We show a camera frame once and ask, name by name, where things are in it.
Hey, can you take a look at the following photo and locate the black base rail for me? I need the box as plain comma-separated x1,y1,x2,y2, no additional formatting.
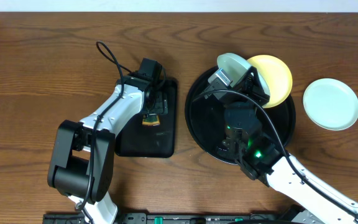
42,213,294,224

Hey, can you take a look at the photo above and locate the mint plate with red stain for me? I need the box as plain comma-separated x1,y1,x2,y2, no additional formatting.
303,78,358,131

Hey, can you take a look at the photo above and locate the yellow green sponge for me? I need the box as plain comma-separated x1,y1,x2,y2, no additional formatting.
142,114,160,126

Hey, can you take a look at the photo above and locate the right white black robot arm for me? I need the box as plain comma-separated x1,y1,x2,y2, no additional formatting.
206,66,358,223

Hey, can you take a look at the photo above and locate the yellow plate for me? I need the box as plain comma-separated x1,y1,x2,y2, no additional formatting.
247,55,293,108

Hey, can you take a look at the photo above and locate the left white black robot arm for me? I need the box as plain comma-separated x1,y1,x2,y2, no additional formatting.
47,77,168,223

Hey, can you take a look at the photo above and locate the black rectangular tray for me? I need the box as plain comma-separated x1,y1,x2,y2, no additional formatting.
115,79,177,158

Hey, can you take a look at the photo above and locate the black round tray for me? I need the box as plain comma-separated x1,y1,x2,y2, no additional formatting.
185,66,296,164

